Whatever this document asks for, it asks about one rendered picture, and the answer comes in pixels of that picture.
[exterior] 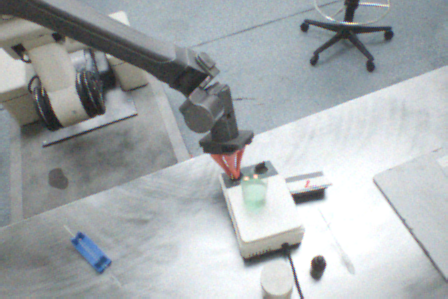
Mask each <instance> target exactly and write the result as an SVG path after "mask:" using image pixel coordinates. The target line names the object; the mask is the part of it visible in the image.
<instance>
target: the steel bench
mask: <svg viewBox="0 0 448 299"><path fill-rule="evenodd" d="M442 147H445V148H448V65H447V66H444V67H441V68H439V69H436V70H433V71H431V72H427V73H425V74H422V75H419V76H417V77H413V78H411V79H409V80H405V81H403V82H401V83H397V84H395V85H393V86H389V87H387V88H385V89H384V88H383V89H381V90H379V91H375V92H373V93H371V94H367V95H365V96H362V97H359V98H356V99H354V100H351V101H348V102H346V103H342V104H340V105H338V106H334V107H332V108H330V109H326V110H324V111H321V112H318V113H315V114H313V115H309V116H307V117H306V118H301V119H299V120H297V121H293V122H291V123H289V124H285V125H282V126H281V127H276V128H274V129H273V130H268V131H267V132H264V133H260V134H258V135H256V136H255V137H254V138H253V139H252V143H251V144H250V145H246V149H245V151H244V154H243V158H242V161H241V166H240V168H243V167H246V166H251V165H254V164H256V163H260V162H261V160H264V161H267V160H271V161H273V163H275V165H276V167H277V168H278V169H279V172H281V174H282V175H283V177H284V178H288V177H292V176H296V175H303V174H307V173H311V172H319V171H322V172H323V174H324V176H325V177H326V178H327V179H328V180H329V181H330V182H331V183H332V184H333V186H331V187H328V188H326V189H325V190H324V192H320V193H312V194H309V195H305V196H297V197H296V196H295V195H291V196H292V198H293V200H294V204H295V205H296V207H297V211H298V212H299V214H300V218H301V220H302V221H303V225H304V226H305V229H306V230H305V234H304V238H303V239H302V242H301V243H296V244H293V245H290V246H289V248H290V256H291V258H292V260H293V264H294V266H295V269H296V275H297V278H298V280H299V285H300V287H301V289H302V294H303V295H304V299H448V283H447V281H446V280H445V278H443V275H441V273H440V272H439V270H438V269H437V267H436V266H435V264H434V263H432V261H431V259H430V258H429V256H428V255H426V252H424V249H422V247H421V245H420V244H418V241H416V239H415V238H414V236H413V235H412V233H411V232H410V230H409V229H408V228H407V227H406V225H405V224H404V222H403V221H402V219H401V218H399V215H398V214H397V213H396V211H395V210H394V209H393V207H391V205H390V204H389V202H388V200H387V199H386V198H385V196H384V195H383V194H382V192H381V191H380V190H379V188H378V187H377V186H376V184H375V183H374V181H373V177H374V174H377V173H379V172H381V171H385V170H387V169H388V168H392V167H394V166H396V165H399V164H402V163H403V162H407V161H409V160H411V159H414V158H416V157H418V156H422V155H424V154H425V153H429V152H431V151H433V150H436V149H438V148H442ZM221 173H224V169H222V168H221V166H219V165H218V163H216V162H215V160H213V159H212V157H210V154H203V155H200V156H198V157H194V158H192V159H190V160H186V161H184V162H182V163H178V164H176V165H173V166H170V167H167V168H165V169H161V170H159V171H157V172H153V173H151V174H149V175H145V176H143V177H141V178H137V179H134V180H133V181H128V182H126V183H125V184H120V185H118V186H117V187H112V188H110V189H106V190H104V191H102V192H98V193H96V194H94V195H90V196H88V197H86V198H82V199H80V200H78V201H74V202H71V203H68V204H66V205H64V206H60V207H57V208H56V209H52V210H49V211H48V212H43V213H41V214H38V215H35V216H33V217H30V218H27V219H26V220H22V221H19V222H16V223H13V224H11V225H8V226H5V227H3V228H0V299H263V296H262V295H261V291H260V273H261V271H262V270H263V267H265V266H266V264H269V263H270V262H272V261H274V262H275V261H278V262H281V263H284V264H286V265H287V266H288V267H290V269H291V266H290V261H289V260H288V258H287V255H286V253H285V252H284V249H282V248H281V249H275V250H273V251H270V252H266V253H263V254H260V255H255V256H253V257H250V258H245V259H244V258H243V257H242V255H241V252H240V251H239V244H238V242H237V240H236V235H235V232H234V229H233V224H232V222H231V219H230V214H229V211H228V209H227V204H226V201H225V199H224V193H223V191H222V188H221V184H220V181H219V178H218V175H220V174H221ZM315 202H323V203H325V204H327V205H329V206H330V208H331V209H332V212H333V219H332V223H331V225H329V228H331V230H332V232H333V233H334V234H335V237H336V238H337V240H338V243H340V245H341V248H343V251H344V252H346V254H347V255H348V256H349V259H350V260H351V261H352V264H353V265H354V267H355V274H353V273H351V272H350V271H349V270H348V268H347V267H346V264H345V263H344V262H343V259H342V257H341V253H340V250H339V248H338V245H337V244H336V243H335V240H334V239H333V237H332V234H331V233H330V231H329V228H326V229H323V230H317V229H314V228H312V227H311V226H309V223H307V221H306V211H307V208H309V205H312V203H315ZM65 224H66V225H67V226H69V228H70V229H72V231H73V232H75V234H76V235H77V232H78V231H79V230H80V232H81V233H85V234H86V236H88V237H89V239H91V240H92V242H94V243H95V244H96V245H97V246H98V247H99V248H100V249H101V250H102V251H103V252H104V253H105V254H106V256H108V257H109V259H111V260H112V263H111V264H110V265H109V266H108V268H110V270H111V271H113V273H114V274H116V276H117V277H119V279H121V281H122V282H123V283H124V285H120V284H119V282H117V281H116V279H114V278H113V276H111V275H110V273H108V272H107V270H106V269H105V270H104V271H103V272H102V273H98V271H97V270H95V268H94V267H93V266H92V265H91V264H90V262H89V261H87V259H85V258H84V256H82V255H81V253H79V252H78V250H76V249H75V247H74V246H73V245H72V241H70V240H69V239H70V238H73V237H74V236H73V235H72V234H71V233H70V232H69V231H68V230H67V229H66V228H65V227H64V225H65ZM320 254H321V255H322V256H323V257H325V259H326V263H327V266H326V269H325V273H324V275H322V277H317V278H316V277H314V276H313V275H311V273H310V271H309V266H310V263H311V259H312V258H314V256H317V255H320ZM291 271H292V269H291ZM292 272H293V271H292Z"/></svg>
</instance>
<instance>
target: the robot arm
mask: <svg viewBox="0 0 448 299"><path fill-rule="evenodd" d="M2 15H11V16H14V17H17V18H22V19H24V20H26V21H31V22H32V23H36V24H38V25H39V26H43V27H44V28H48V29H50V30H52V31H55V32H57V33H58V34H61V35H63V36H65V37H69V38H70V39H74V40H75V41H77V42H80V43H82V44H84V45H87V46H88V47H92V48H94V49H96V50H99V51H101V52H103V53H106V54H108V55H109V56H113V57H114V58H116V59H120V60H121V61H125V62H126V63H128V64H131V65H134V66H135V67H138V68H140V69H141V70H144V71H146V72H147V73H149V74H151V75H152V76H154V77H155V78H156V79H158V81H161V82H164V83H166V84H167V85H169V88H172V89H174V90H178V91H179V92H181V93H182V94H183V95H184V96H185V97H186V98H187V99H185V102H184V103H182V105H181V106H179V112H181V114H182V115H183V116H184V120H185V124H186V125H187V127H188V128H189V129H190V130H192V131H193V132H194V133H207V132H208V131H209V130H210V132H209V133H208V134H206V136H204V137H203V138H202V139H200V140H199V145H200V148H201V147H203V153H204V154H210V157H212V159H213V160H215V162H216V163H218V165H219V166H221V168H222V169H224V172H226V173H227V175H228V176H229V177H230V178H231V175H230V173H232V175H233V177H234V178H235V179H237V178H238V177H239V175H240V166H241V161H242V158H243V154H244V151H245V149H246V145H250V144H251V143H252V139H253V138H254V137H255V136H254V132H253V130H238V126H237V119H236V115H235V112H234V108H233V100H232V96H231V93H230V86H229V85H227V84H220V83H219V82H218V81H216V82H215V84H212V85H209V87H206V86H207V85H208V84H209V83H210V82H211V81H212V80H213V79H214V78H215V76H216V75H218V73H219V72H221V71H220V70H219V69H218V68H217V67H216V66H215V64H216V63H215V61H214V60H212V58H211V57H209V55H208V54H206V53H205V52H203V51H200V52H198V51H195V50H194V49H191V48H189V47H188V46H184V48H182V47H180V46H177V45H176V44H174V43H167V42H164V41H162V40H158V39H156V38H154V37H151V36H150V35H146V34H144V33H143V32H140V31H138V30H137V29H134V28H132V27H131V26H128V25H126V24H125V23H122V22H121V21H118V20H116V19H115V18H112V17H110V16H109V15H106V14H104V13H101V12H100V11H98V10H95V9H94V8H92V7H90V6H88V5H87V4H86V5H85V4H84V3H82V2H79V1H78V0H0V20H1V17H2ZM208 77H209V78H208ZM206 78H207V79H206ZM205 80H206V81H205ZM205 87H206V88H205ZM204 88H205V89H204ZM236 154H237V163H236V167H235V158H236ZM223 156H224V160H225V161H226V163H227V164H226V163H225V162H224V160H223ZM228 167H229V168H228Z"/></svg>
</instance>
